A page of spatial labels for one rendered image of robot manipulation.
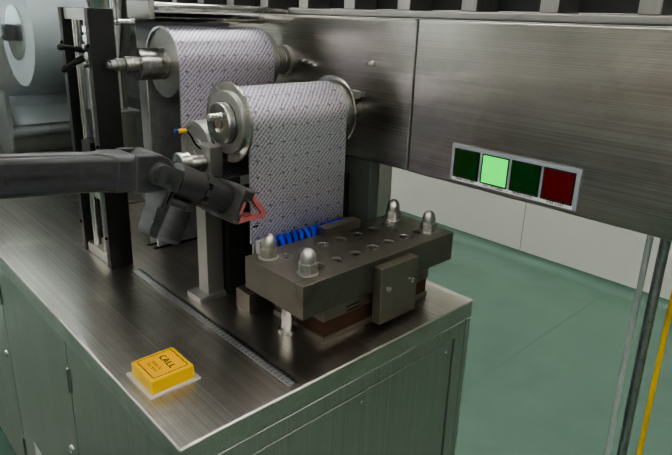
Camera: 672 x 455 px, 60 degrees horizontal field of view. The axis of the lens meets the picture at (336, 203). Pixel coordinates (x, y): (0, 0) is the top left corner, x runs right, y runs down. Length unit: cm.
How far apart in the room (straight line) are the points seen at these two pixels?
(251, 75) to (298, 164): 28
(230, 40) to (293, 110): 28
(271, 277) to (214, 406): 23
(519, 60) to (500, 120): 11
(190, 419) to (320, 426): 23
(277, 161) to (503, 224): 294
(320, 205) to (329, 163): 9
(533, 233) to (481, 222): 38
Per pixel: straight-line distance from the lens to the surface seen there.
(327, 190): 118
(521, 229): 385
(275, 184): 109
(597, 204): 101
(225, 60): 127
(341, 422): 105
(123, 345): 107
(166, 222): 96
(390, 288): 105
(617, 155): 98
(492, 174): 108
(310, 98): 113
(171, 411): 90
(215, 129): 108
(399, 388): 114
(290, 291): 96
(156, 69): 125
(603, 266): 367
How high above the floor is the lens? 144
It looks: 18 degrees down
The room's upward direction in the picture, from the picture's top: 2 degrees clockwise
